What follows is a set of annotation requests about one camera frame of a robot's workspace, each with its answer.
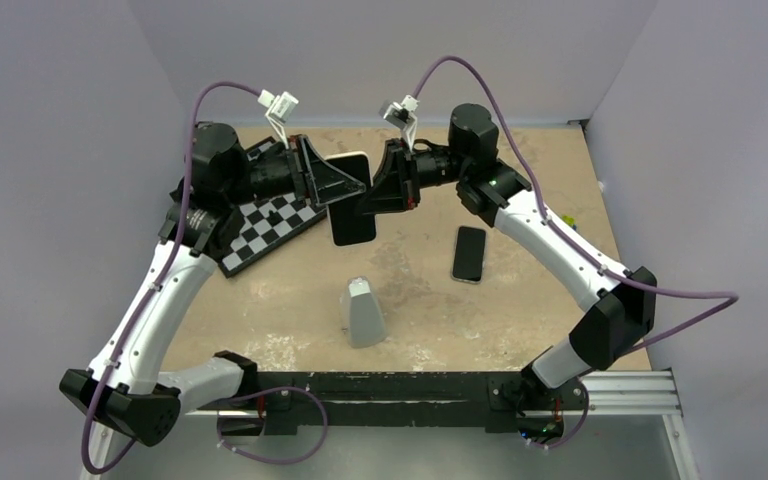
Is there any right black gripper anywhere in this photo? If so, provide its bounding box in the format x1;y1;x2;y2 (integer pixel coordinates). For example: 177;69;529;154
354;138;470;216

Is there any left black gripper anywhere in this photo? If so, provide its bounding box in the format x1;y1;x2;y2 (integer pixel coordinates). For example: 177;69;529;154
224;133;365;207

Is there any white phone case with phone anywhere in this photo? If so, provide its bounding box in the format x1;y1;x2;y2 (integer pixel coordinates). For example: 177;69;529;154
326;151;377;247

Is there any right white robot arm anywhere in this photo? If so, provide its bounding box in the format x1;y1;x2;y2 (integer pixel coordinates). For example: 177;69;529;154
355;96;656;407

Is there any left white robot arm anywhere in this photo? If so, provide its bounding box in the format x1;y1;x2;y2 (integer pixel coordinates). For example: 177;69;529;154
60;122;370;446

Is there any black white chessboard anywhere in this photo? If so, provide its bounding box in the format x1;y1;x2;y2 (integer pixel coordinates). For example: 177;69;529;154
182;135;326;278

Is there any black smartphone on table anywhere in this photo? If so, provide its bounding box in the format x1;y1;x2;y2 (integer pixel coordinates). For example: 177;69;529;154
451;226;487;284

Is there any grey tapered block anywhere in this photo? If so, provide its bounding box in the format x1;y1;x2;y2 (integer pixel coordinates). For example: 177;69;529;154
340;277;388;349

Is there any colourful toy car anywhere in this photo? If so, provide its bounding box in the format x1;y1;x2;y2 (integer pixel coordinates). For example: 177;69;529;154
561;215;578;231

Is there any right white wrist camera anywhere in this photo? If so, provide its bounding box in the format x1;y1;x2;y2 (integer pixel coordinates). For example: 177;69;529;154
379;95;419;151

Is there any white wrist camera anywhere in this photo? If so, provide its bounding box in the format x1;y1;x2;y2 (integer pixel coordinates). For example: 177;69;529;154
258;89;299;149
379;95;419;151

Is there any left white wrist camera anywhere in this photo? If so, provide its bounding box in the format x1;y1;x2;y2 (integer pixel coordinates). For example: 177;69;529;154
258;89;299;149

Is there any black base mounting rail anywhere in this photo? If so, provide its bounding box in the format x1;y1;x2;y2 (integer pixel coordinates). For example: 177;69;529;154
212;371;586;438

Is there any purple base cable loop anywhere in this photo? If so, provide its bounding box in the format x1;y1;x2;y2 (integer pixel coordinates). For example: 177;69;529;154
216;386;330;466

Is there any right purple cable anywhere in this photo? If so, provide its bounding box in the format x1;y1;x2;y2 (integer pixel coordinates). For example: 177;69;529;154
411;55;740;352

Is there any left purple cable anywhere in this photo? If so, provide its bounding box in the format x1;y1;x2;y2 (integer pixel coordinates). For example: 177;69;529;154
80;81;263;476

